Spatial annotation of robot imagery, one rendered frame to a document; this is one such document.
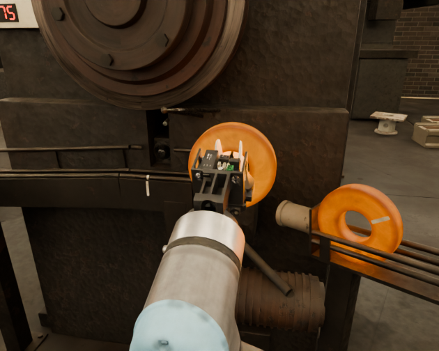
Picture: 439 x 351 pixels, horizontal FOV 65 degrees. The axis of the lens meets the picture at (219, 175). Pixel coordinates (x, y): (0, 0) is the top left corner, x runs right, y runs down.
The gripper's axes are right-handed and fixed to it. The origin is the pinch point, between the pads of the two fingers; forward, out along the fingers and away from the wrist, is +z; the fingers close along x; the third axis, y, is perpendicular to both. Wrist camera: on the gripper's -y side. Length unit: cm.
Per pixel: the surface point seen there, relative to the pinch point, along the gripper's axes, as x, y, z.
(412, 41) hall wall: -225, -159, 608
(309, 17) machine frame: -12.8, 13.4, 39.1
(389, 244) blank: -28.4, -13.6, -4.2
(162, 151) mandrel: 23.4, -18.0, 25.7
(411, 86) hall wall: -239, -231, 587
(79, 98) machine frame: 49, -7, 33
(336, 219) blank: -20.0, -14.5, 1.6
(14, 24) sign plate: 64, 12, 37
